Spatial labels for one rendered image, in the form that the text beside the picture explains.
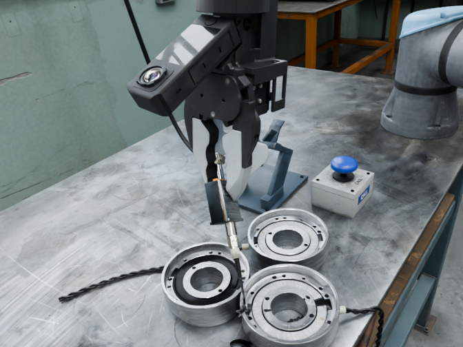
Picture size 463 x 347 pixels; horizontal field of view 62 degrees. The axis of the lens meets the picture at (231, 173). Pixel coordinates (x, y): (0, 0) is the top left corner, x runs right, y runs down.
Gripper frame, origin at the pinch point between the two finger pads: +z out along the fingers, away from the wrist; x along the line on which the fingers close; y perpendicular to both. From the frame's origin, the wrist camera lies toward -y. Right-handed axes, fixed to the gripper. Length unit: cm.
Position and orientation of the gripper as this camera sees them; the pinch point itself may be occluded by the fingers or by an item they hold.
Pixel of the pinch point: (219, 188)
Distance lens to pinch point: 44.3
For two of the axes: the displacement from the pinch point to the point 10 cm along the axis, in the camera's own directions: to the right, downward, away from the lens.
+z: -0.1, 9.0, 4.4
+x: -7.6, -2.9, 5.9
